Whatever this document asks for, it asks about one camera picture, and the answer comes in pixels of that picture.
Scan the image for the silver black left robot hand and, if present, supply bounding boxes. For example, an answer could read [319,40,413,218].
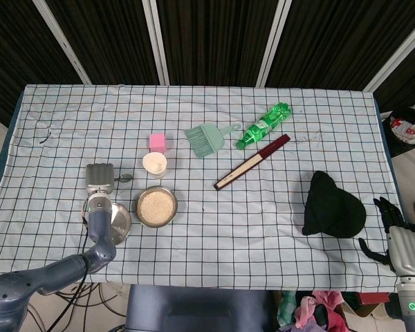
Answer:
[85,163,115,194]

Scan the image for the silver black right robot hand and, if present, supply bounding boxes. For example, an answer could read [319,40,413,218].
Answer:
[358,196,415,277]

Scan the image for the steel bowl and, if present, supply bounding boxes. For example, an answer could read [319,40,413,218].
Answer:
[134,185,179,228]

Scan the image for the white paper cup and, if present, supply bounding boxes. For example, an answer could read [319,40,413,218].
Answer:
[141,152,169,179]

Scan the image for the mint green hand brush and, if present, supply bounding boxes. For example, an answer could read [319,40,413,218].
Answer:
[184,123,241,160]

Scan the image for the steel plate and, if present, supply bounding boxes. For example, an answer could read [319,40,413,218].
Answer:
[109,202,133,247]

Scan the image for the dark red box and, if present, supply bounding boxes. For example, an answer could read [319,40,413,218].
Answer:
[358,292,391,306]

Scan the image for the pink cube sponge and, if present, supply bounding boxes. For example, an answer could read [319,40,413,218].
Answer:
[149,132,168,154]

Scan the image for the black cap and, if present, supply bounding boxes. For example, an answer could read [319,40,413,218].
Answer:
[301,170,367,239]

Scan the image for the colourful clothes pile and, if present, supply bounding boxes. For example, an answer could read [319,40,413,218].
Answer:
[276,289,350,332]

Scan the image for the black bag with red print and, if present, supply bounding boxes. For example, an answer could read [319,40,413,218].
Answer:
[380,107,415,159]

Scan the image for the checkered white tablecloth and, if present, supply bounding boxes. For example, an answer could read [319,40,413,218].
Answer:
[0,84,407,291]

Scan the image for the dark red folded fan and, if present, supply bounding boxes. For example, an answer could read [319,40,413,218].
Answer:
[213,133,292,191]

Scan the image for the blue-grey robot torso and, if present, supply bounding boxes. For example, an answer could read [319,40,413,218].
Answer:
[125,284,274,332]

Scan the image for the green plastic bottle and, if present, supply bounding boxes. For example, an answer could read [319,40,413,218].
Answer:
[236,102,293,151]

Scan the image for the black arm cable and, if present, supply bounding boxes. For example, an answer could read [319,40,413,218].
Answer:
[80,203,91,270]

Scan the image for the black floor cables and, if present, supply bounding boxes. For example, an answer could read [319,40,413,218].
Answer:
[27,282,129,332]

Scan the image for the white partition frame post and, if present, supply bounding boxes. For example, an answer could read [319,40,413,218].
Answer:
[141,0,170,86]
[362,15,415,93]
[255,0,293,87]
[33,0,93,86]

